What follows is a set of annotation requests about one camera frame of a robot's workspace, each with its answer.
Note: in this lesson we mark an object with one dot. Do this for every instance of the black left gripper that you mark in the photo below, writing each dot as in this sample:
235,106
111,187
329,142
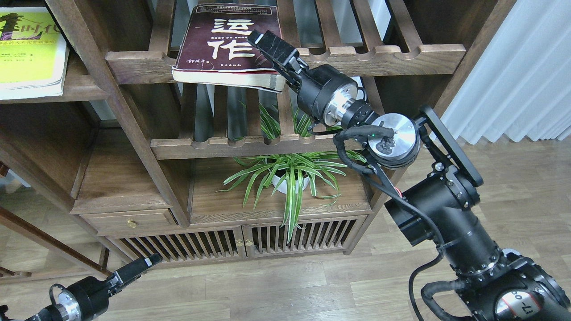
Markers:
88,298

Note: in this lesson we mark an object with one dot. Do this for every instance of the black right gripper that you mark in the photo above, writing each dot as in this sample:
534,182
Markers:
321,90

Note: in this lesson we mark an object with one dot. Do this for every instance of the dark maroon book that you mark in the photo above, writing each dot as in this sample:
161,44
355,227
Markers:
215,49

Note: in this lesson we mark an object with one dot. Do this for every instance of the yellow green book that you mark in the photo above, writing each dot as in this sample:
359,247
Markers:
33,54

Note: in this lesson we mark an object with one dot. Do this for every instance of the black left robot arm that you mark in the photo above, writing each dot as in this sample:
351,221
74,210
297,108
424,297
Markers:
118,297

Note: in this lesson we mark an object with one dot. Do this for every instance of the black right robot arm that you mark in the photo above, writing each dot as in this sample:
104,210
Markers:
432,185

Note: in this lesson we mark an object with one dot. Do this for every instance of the green spider plant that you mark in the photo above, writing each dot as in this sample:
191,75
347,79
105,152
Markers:
259,171

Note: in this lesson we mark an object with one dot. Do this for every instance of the dark wooden bookshelf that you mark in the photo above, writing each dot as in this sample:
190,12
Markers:
125,142

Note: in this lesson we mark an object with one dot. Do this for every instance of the white pleated curtain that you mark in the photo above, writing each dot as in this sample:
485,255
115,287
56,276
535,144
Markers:
520,86

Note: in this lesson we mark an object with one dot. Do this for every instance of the dark wooden side frame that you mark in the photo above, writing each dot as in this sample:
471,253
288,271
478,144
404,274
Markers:
41,241

